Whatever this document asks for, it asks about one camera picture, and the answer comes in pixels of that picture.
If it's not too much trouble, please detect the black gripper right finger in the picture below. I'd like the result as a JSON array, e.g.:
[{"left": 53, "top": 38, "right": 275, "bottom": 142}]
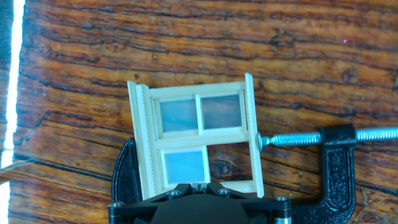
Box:
[{"left": 198, "top": 182, "right": 292, "bottom": 224}]

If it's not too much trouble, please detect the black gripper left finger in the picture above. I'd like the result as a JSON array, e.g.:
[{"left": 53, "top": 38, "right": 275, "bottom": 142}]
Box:
[{"left": 108, "top": 182, "right": 200, "bottom": 224}]

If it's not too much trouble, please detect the small sliding window sash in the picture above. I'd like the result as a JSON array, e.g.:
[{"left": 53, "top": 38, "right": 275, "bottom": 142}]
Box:
[{"left": 160, "top": 146, "right": 211, "bottom": 188}]

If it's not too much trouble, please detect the black metal C-clamp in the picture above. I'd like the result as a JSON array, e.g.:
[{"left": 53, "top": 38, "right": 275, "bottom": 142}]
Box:
[{"left": 111, "top": 124, "right": 398, "bottom": 224}]

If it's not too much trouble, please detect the wood-grain table mat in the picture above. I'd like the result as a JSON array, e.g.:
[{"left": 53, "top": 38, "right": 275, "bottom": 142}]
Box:
[{"left": 0, "top": 0, "right": 398, "bottom": 224}]

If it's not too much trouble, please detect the miniature wooden window frame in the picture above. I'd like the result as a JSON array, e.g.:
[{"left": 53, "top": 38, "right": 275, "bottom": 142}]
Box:
[{"left": 126, "top": 72, "right": 265, "bottom": 200}]

